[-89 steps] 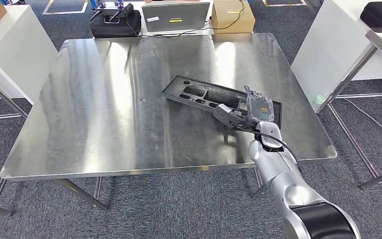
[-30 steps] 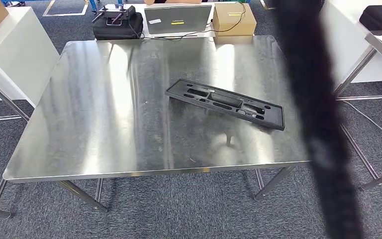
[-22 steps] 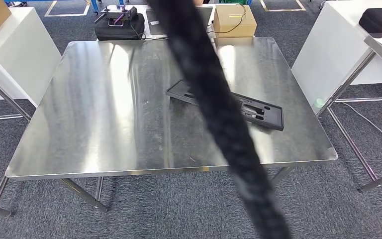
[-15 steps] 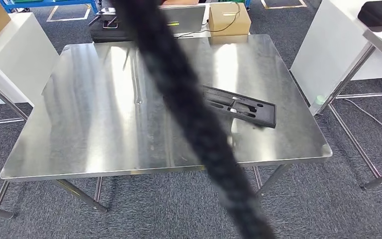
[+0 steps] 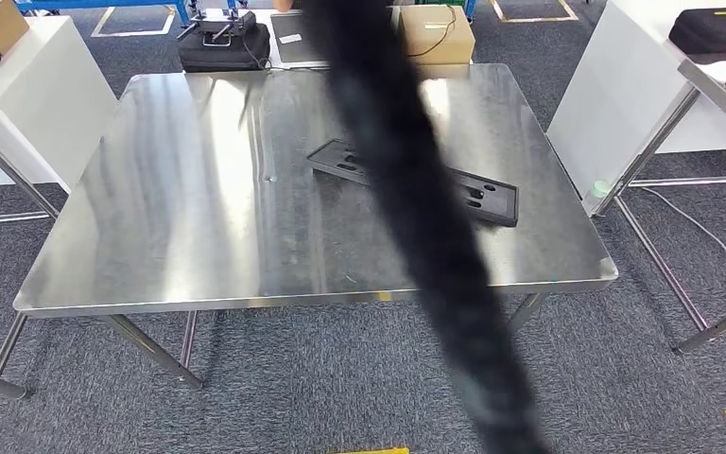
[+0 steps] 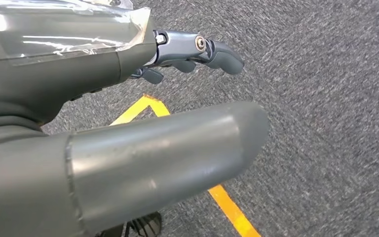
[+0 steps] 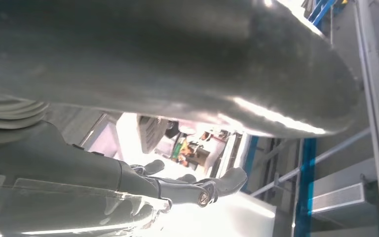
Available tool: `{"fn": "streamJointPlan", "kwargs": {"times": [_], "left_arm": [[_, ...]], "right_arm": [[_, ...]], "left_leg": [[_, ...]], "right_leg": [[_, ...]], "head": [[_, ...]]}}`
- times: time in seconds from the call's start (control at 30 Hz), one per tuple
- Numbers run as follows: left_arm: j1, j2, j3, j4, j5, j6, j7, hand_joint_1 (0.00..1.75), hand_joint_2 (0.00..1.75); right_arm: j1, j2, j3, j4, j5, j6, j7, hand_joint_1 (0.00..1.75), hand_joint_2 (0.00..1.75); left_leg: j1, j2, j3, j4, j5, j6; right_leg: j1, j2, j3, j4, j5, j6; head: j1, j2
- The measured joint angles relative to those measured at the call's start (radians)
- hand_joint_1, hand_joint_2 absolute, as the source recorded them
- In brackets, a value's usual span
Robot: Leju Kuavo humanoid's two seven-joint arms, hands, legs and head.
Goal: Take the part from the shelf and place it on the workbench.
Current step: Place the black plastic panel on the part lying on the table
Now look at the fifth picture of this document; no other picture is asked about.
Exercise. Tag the white panel table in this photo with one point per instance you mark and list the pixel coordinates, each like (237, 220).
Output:
(620, 81)
(43, 94)

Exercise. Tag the white paper label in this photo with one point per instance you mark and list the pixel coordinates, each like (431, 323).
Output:
(290, 38)

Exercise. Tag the black carry bag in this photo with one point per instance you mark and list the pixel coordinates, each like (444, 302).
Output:
(225, 59)

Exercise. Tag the stainless steel workbench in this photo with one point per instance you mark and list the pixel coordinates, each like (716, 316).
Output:
(181, 219)

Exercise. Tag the grey laptop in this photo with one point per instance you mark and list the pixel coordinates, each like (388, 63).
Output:
(294, 56)

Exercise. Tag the black hard case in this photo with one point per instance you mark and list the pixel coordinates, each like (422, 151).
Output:
(713, 34)

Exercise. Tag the grey remote controller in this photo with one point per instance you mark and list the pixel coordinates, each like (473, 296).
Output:
(222, 28)

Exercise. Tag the steel frame table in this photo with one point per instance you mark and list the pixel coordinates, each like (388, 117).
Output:
(12, 172)
(713, 66)

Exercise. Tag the green plastic crate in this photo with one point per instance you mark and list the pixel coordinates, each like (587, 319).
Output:
(438, 2)

